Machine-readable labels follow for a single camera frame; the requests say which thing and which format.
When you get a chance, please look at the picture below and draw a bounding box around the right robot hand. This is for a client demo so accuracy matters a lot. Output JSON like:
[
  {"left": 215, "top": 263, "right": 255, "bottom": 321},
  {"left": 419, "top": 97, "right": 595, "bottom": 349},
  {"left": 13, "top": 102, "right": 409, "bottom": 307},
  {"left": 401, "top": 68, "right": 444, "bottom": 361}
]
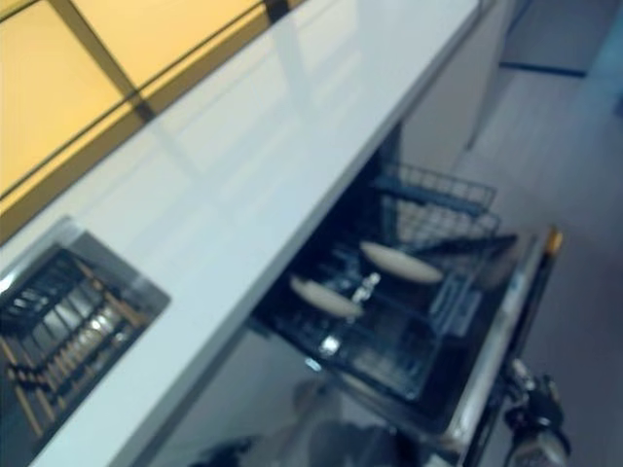
[{"left": 503, "top": 359, "right": 569, "bottom": 434}]

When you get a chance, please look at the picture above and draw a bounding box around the stainless steel sink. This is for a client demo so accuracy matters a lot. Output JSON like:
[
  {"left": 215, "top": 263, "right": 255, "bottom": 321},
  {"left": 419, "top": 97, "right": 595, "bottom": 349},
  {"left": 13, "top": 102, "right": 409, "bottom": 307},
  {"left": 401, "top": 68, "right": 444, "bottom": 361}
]
[{"left": 0, "top": 216, "right": 172, "bottom": 456}]

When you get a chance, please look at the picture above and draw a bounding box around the black sink drain rack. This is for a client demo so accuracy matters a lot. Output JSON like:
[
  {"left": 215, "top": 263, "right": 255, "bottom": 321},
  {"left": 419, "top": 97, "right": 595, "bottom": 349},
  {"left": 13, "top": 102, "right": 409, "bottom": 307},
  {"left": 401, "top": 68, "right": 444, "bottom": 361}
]
[{"left": 0, "top": 247, "right": 152, "bottom": 456}]

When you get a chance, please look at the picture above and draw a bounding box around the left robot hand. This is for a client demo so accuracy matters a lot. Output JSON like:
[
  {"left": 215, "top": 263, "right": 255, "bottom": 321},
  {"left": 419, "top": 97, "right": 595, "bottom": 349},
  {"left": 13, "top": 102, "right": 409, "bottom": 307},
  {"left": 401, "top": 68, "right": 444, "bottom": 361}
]
[{"left": 187, "top": 437, "right": 254, "bottom": 467}]

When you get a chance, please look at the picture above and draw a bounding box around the gray wire dishwasher rack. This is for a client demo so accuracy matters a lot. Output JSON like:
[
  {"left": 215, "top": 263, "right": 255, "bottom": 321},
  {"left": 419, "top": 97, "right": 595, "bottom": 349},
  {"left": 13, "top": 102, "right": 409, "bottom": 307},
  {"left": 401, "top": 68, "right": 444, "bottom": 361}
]
[{"left": 257, "top": 162, "right": 520, "bottom": 403}]

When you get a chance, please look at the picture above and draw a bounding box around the cream round plate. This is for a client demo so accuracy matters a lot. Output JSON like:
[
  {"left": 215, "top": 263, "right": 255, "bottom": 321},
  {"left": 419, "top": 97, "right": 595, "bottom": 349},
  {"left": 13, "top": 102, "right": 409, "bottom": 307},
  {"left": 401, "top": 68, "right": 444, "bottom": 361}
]
[
  {"left": 290, "top": 276, "right": 364, "bottom": 320},
  {"left": 359, "top": 241, "right": 444, "bottom": 285}
]

